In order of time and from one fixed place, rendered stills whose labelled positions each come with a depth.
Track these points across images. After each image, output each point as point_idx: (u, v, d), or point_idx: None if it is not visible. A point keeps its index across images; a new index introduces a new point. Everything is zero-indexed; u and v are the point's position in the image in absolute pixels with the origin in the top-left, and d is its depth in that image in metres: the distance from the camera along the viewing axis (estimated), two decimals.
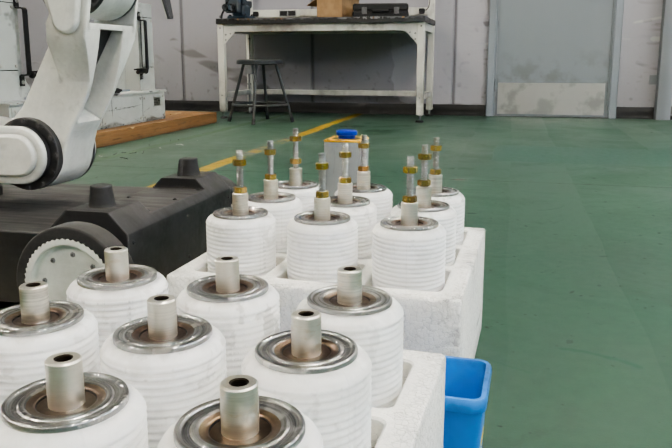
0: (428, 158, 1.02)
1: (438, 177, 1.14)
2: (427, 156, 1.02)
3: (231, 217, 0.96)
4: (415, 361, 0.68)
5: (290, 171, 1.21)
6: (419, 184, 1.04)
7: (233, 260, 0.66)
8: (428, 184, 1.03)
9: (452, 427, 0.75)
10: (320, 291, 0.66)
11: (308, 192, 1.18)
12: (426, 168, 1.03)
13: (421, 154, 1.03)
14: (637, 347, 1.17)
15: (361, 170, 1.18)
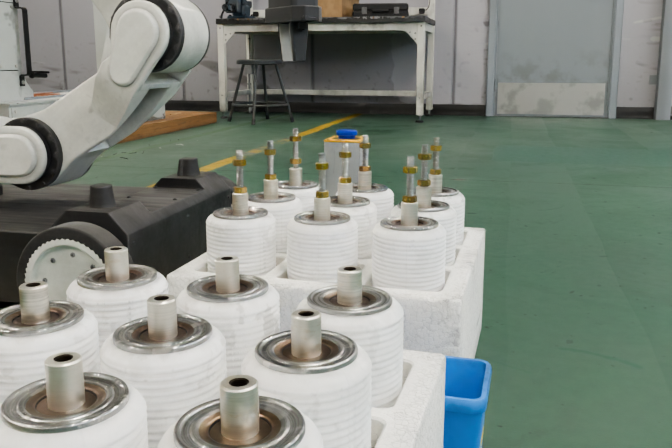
0: (428, 158, 1.02)
1: (438, 177, 1.14)
2: (427, 156, 1.02)
3: (231, 217, 0.96)
4: (415, 361, 0.68)
5: (290, 171, 1.21)
6: (419, 184, 1.04)
7: (233, 260, 0.66)
8: (428, 184, 1.03)
9: (452, 427, 0.75)
10: (320, 291, 0.66)
11: (308, 192, 1.18)
12: (426, 168, 1.03)
13: (421, 154, 1.03)
14: (637, 347, 1.17)
15: (362, 170, 1.18)
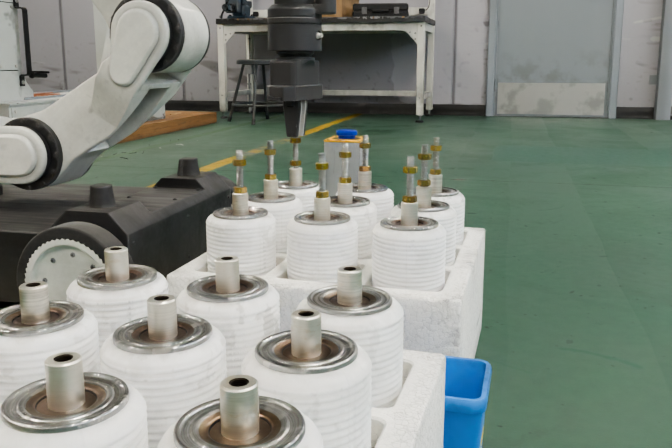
0: (428, 158, 1.02)
1: (438, 177, 1.14)
2: (427, 156, 1.02)
3: (231, 217, 0.96)
4: (415, 361, 0.68)
5: (290, 171, 1.21)
6: (419, 184, 1.04)
7: (233, 260, 0.66)
8: (428, 184, 1.03)
9: (452, 427, 0.75)
10: (320, 291, 0.66)
11: (308, 192, 1.18)
12: (426, 168, 1.03)
13: (421, 154, 1.03)
14: (637, 347, 1.17)
15: (362, 170, 1.18)
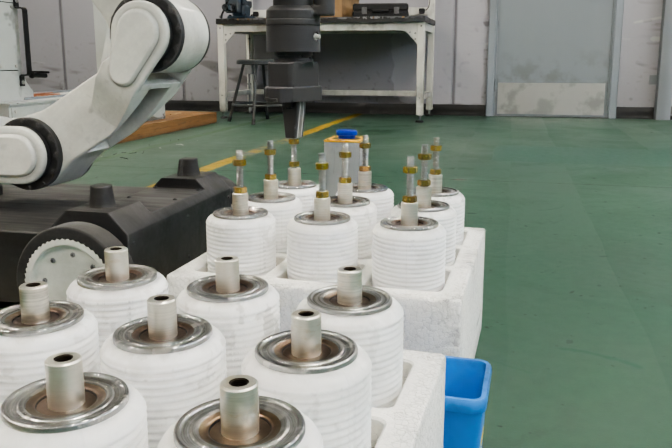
0: (428, 158, 1.02)
1: (438, 177, 1.14)
2: (427, 156, 1.02)
3: (231, 217, 0.96)
4: (415, 361, 0.68)
5: (287, 171, 1.21)
6: (419, 184, 1.04)
7: (233, 260, 0.66)
8: (428, 184, 1.03)
9: (452, 427, 0.75)
10: (320, 291, 0.66)
11: (297, 192, 1.18)
12: (426, 168, 1.03)
13: (421, 154, 1.03)
14: (637, 347, 1.17)
15: (362, 170, 1.18)
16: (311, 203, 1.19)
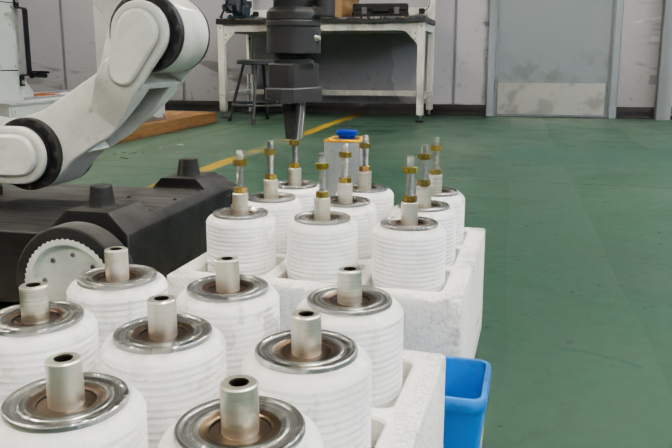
0: (428, 158, 1.02)
1: (438, 177, 1.14)
2: (427, 156, 1.02)
3: (231, 217, 0.96)
4: (415, 361, 0.68)
5: (288, 171, 1.21)
6: (419, 184, 1.04)
7: (233, 260, 0.66)
8: (428, 184, 1.03)
9: (452, 427, 0.75)
10: (320, 291, 0.66)
11: (298, 192, 1.18)
12: (426, 168, 1.03)
13: (421, 154, 1.03)
14: (637, 347, 1.17)
15: (362, 170, 1.18)
16: (311, 203, 1.19)
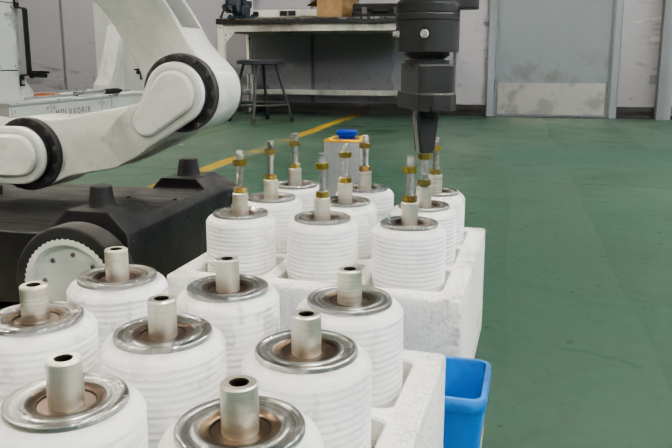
0: (428, 158, 1.03)
1: (438, 177, 1.14)
2: (427, 156, 1.02)
3: (231, 217, 0.96)
4: (415, 361, 0.68)
5: (288, 171, 1.21)
6: (419, 184, 1.04)
7: (233, 260, 0.66)
8: (428, 184, 1.03)
9: (452, 427, 0.75)
10: (320, 291, 0.66)
11: (298, 192, 1.18)
12: (426, 168, 1.03)
13: (421, 154, 1.03)
14: (637, 347, 1.17)
15: (362, 170, 1.18)
16: (311, 203, 1.19)
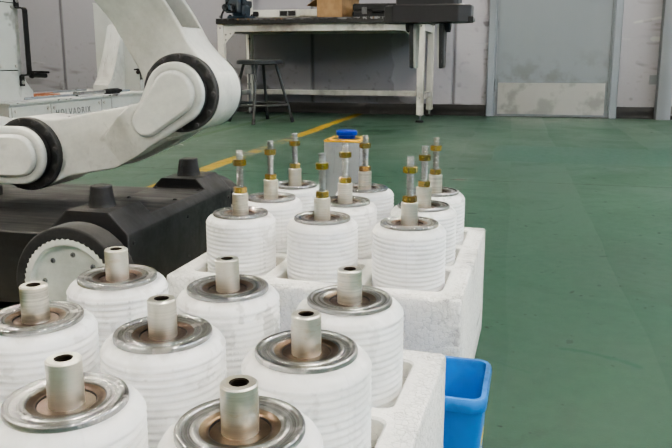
0: (424, 159, 1.02)
1: (438, 177, 1.14)
2: (423, 157, 1.02)
3: (231, 217, 0.96)
4: (415, 361, 0.68)
5: (288, 171, 1.21)
6: (418, 184, 1.04)
7: (233, 260, 0.66)
8: (424, 185, 1.03)
9: (452, 427, 0.75)
10: (320, 291, 0.66)
11: (298, 192, 1.18)
12: (424, 169, 1.03)
13: (418, 155, 1.03)
14: (637, 347, 1.17)
15: (362, 170, 1.18)
16: (311, 203, 1.19)
